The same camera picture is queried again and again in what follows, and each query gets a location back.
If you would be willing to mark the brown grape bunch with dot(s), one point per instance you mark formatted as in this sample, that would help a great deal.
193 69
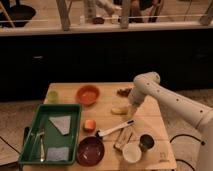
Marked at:
123 92

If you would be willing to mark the green plastic tray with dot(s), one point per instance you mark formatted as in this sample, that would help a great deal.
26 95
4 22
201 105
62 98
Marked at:
30 154

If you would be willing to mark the orange fruit toy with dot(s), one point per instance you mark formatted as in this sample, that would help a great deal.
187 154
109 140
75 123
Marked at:
89 125

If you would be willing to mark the white handled brush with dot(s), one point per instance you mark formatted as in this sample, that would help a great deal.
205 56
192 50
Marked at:
101 134

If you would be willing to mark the dark maroon bowl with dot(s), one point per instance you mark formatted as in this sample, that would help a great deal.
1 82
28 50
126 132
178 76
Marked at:
90 151

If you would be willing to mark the grey cloth lower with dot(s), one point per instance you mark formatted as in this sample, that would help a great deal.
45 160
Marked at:
57 154

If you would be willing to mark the grey cloth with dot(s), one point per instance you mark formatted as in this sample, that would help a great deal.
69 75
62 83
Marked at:
57 154
62 123

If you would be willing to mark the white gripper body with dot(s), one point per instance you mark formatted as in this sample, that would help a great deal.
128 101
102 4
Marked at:
136 97

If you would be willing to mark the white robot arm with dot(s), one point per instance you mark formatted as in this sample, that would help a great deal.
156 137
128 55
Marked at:
196 114

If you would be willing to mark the yellow banana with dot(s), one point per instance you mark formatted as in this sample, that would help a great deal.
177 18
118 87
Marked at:
119 110

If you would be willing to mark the green cup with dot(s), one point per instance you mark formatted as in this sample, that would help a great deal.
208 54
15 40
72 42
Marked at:
52 97

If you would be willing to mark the metal utensil in tray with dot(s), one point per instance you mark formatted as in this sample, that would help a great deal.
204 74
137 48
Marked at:
42 151

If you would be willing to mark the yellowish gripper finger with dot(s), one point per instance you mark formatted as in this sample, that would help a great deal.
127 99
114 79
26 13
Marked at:
131 111

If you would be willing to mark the striped cloth bundle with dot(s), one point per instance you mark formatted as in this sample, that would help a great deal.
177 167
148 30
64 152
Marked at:
123 138

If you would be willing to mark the dark metal can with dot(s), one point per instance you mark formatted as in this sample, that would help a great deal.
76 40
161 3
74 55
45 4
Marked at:
146 142

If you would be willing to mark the grey cloth upper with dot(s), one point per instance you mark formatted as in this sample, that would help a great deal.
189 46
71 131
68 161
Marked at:
62 123

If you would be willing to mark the white cup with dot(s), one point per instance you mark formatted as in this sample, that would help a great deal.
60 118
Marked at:
131 153

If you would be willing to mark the red orange bowl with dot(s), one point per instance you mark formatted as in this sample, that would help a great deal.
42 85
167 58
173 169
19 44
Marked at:
87 95

